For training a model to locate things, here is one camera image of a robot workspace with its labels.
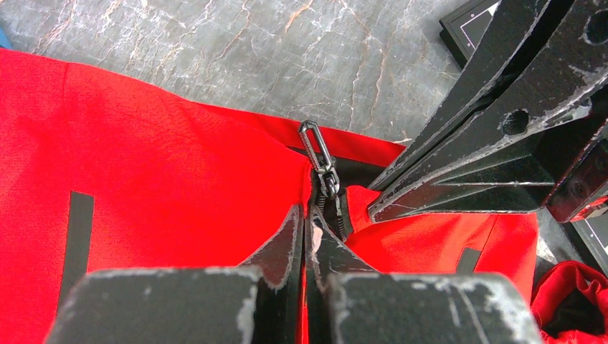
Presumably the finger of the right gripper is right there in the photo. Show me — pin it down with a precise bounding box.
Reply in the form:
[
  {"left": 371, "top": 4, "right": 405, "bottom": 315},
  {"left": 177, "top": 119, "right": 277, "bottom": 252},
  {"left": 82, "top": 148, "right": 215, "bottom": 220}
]
[{"left": 369, "top": 1, "right": 572, "bottom": 191}]

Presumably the black white checkerboard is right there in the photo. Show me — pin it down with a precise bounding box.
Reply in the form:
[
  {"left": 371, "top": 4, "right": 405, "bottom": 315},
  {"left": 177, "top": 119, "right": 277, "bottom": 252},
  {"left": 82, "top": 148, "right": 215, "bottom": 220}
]
[{"left": 440, "top": 1, "right": 607, "bottom": 281}]

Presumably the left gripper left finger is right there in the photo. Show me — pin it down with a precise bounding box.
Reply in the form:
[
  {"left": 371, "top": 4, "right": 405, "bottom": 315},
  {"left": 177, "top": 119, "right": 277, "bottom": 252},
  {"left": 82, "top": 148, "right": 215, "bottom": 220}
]
[{"left": 47, "top": 205, "right": 304, "bottom": 343}]

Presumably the red jacket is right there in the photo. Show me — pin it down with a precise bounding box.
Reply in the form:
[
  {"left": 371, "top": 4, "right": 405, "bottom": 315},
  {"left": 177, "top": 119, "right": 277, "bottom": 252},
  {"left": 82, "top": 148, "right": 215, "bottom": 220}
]
[{"left": 1, "top": 49, "right": 607, "bottom": 343}]

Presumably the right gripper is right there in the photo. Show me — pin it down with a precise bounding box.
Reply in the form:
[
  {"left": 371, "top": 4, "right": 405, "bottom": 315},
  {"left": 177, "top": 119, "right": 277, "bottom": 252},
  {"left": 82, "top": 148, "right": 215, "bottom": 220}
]
[{"left": 367, "top": 1, "right": 607, "bottom": 223}]

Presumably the black zipper pull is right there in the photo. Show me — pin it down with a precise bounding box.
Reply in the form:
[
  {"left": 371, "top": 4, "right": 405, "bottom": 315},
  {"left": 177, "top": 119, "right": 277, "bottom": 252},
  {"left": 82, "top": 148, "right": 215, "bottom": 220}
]
[{"left": 298, "top": 120, "right": 341, "bottom": 198}]

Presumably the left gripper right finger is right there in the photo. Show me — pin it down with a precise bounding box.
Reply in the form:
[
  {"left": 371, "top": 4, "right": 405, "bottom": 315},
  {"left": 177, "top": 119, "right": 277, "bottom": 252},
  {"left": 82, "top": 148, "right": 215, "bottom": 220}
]
[{"left": 305, "top": 206, "right": 542, "bottom": 343}]

